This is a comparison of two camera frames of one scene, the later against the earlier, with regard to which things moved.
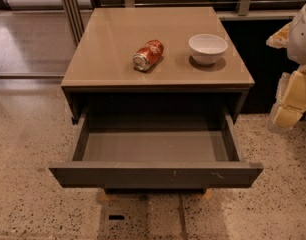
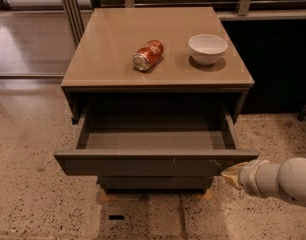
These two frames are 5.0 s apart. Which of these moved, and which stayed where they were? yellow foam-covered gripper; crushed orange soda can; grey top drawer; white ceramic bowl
Moved: yellow foam-covered gripper; grey top drawer
Stayed: crushed orange soda can; white ceramic bowl
